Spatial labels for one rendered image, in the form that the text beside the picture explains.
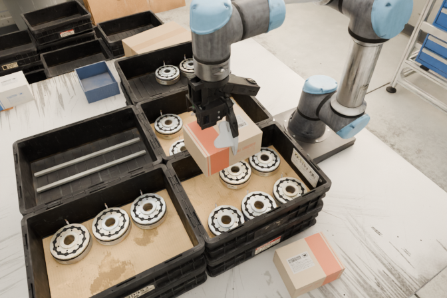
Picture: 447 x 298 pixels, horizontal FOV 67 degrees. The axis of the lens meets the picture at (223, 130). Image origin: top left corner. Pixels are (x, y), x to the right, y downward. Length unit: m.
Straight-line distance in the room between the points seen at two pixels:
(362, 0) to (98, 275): 0.96
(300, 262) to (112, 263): 0.52
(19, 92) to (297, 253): 1.35
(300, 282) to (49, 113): 1.24
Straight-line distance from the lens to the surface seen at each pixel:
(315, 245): 1.08
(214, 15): 0.60
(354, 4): 0.96
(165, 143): 1.22
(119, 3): 3.81
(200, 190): 1.08
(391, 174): 1.42
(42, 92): 1.83
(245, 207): 1.01
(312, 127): 1.33
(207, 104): 0.72
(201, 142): 0.80
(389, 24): 0.95
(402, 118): 2.82
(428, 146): 2.69
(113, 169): 1.18
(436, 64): 2.79
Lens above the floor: 1.72
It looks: 46 degrees down
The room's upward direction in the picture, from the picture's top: straight up
